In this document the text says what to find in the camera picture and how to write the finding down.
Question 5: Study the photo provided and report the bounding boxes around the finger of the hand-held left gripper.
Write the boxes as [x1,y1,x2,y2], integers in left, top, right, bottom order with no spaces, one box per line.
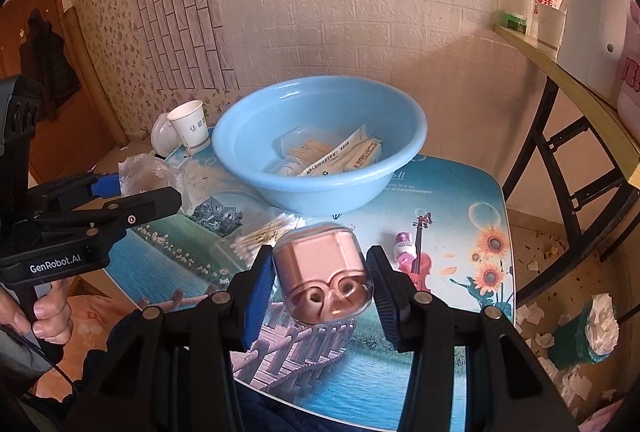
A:
[30,189,184,239]
[27,172,124,214]

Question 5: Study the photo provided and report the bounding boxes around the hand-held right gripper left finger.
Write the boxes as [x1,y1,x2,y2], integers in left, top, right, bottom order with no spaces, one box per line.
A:
[60,245,276,432]

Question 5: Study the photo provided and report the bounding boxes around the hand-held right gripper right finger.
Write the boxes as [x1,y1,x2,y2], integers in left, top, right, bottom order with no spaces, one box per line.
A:
[365,245,577,432]

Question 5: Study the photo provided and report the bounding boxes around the clear plastic bag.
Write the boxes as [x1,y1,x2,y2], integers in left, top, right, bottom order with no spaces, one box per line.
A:
[118,152,194,216]

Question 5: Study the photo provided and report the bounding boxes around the pink earbuds case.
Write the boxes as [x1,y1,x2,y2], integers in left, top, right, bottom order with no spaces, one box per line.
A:
[271,225,375,326]

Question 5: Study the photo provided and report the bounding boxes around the blue plastic basin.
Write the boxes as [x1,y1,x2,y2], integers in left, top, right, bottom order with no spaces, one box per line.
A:
[211,79,428,216]

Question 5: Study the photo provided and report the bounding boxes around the white tissue pack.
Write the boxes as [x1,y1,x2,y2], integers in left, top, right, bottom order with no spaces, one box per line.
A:
[345,135,384,173]

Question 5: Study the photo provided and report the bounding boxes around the white plastic packet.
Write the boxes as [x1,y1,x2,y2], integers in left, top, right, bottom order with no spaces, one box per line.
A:
[300,126,369,177]

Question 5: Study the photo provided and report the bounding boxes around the clear box of toothpicks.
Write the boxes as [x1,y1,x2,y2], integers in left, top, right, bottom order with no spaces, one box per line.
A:
[280,127,361,168]

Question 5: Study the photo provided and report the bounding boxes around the scattered white paper scraps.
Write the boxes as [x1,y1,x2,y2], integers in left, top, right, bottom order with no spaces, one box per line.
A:
[515,232,622,414]

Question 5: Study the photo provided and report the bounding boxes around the person's left hand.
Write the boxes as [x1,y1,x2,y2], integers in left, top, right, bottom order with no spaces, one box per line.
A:
[0,279,74,349]

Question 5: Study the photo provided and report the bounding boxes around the small pink white tube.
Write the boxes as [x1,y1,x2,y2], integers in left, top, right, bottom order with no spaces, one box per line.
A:
[391,231,417,272]

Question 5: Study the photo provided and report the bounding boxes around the clear bag of cotton swabs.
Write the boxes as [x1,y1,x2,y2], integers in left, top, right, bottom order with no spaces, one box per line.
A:
[210,212,307,271]

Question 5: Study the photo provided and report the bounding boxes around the white rice cooker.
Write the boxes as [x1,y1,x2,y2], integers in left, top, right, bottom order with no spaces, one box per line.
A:
[151,112,181,158]

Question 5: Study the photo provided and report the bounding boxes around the dark hanging jacket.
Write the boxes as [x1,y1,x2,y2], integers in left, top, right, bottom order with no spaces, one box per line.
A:
[19,9,83,123]

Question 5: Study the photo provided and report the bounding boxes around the green trash bin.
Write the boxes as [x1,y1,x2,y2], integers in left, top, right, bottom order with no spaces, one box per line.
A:
[555,292,621,371]

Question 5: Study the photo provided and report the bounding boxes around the yellow-edged folding table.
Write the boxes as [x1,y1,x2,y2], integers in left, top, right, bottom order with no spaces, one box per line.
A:
[494,23,640,309]

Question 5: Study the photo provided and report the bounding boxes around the small green box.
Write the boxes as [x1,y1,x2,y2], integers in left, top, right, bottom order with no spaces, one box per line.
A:
[502,10,530,34]

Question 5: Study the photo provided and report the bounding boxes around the white paper food cup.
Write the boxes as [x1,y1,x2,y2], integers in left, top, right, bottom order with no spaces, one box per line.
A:
[536,6,569,60]

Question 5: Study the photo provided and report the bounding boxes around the pink tissue package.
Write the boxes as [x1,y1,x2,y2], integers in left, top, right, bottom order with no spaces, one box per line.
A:
[616,0,640,129]

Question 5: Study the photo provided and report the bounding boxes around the clear bottle red label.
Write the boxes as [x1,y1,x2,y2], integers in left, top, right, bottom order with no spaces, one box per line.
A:
[529,0,564,48]

